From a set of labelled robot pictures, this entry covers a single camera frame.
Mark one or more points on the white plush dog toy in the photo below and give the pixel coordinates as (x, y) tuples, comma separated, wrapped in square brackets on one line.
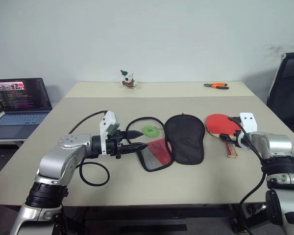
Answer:
[(128, 79)]

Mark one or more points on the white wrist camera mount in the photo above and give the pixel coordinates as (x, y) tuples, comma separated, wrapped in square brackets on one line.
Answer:
[(247, 122), (107, 122)]

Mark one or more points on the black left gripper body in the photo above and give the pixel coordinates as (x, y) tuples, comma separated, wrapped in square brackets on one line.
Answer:
[(112, 145)]

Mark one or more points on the red table tennis paddle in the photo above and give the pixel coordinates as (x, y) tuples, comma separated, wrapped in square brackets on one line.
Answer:
[(218, 123)]

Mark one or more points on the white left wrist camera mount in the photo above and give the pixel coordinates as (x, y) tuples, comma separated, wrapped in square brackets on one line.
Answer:
[(107, 122)]

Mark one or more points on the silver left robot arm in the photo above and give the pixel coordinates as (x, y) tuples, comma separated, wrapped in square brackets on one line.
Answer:
[(63, 156)]

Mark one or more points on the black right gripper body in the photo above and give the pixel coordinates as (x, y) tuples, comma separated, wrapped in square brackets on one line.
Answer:
[(242, 142)]

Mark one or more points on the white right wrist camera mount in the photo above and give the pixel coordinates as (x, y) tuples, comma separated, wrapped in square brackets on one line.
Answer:
[(247, 122)]

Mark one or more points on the black mesh paddle case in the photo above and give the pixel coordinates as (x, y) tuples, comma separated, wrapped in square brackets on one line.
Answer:
[(186, 139)]

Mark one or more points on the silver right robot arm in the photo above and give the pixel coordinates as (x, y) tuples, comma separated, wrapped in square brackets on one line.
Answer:
[(276, 151)]

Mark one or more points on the open blue laptop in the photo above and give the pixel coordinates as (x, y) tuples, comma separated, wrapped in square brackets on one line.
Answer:
[(19, 98)]

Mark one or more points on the black table frame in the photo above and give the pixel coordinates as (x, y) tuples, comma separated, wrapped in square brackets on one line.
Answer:
[(161, 213)]

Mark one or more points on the black mesh office chair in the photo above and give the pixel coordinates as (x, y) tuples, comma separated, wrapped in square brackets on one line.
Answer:
[(289, 93)]

